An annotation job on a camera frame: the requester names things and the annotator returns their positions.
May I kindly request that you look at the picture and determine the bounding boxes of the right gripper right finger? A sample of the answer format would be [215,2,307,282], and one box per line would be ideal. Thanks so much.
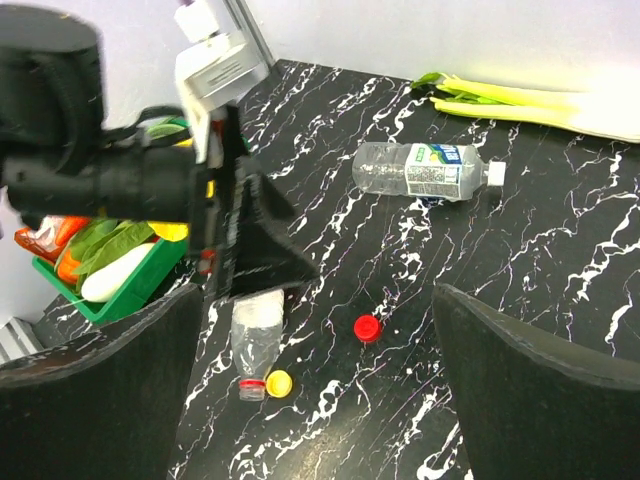
[432,285,639,479]

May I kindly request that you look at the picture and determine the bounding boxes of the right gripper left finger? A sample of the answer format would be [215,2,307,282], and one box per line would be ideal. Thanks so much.
[1,284,201,479]

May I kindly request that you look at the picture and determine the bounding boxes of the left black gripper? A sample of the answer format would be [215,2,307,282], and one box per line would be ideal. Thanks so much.
[4,105,319,298]

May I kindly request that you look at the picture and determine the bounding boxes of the red cap water bottle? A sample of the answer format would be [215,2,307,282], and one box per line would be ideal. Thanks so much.
[231,289,285,401]

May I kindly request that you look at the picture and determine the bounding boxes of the red bottle cap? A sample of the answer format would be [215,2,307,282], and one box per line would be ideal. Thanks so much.
[353,315,382,343]

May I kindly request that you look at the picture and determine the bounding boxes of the yellow bottle cap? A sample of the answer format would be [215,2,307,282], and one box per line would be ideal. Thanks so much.
[266,370,293,398]

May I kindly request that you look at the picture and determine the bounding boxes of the clear bottle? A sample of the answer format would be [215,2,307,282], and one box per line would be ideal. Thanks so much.
[352,142,506,202]

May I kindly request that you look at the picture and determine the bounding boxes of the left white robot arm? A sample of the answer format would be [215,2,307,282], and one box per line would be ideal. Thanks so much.
[1,1,318,299]

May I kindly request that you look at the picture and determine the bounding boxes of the yellow toy cabbage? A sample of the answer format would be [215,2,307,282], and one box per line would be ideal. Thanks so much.
[147,138,193,243]

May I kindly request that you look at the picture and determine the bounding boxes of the green plastic basket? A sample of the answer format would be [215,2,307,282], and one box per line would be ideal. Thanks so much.
[32,232,187,325]

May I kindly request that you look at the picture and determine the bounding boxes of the orange toy carrot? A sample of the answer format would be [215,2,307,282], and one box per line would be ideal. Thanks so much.
[55,250,81,285]

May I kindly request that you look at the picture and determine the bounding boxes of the green toy leafy vegetable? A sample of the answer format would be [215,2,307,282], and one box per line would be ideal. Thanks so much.
[61,220,154,285]

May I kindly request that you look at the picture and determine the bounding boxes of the colourful snack packet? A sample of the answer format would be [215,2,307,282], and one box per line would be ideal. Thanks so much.
[14,216,91,264]

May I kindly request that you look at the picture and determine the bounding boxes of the green leek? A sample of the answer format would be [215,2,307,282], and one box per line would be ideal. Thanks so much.
[410,72,639,144]

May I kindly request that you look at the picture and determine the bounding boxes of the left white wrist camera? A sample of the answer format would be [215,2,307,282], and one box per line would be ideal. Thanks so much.
[174,1,269,168]

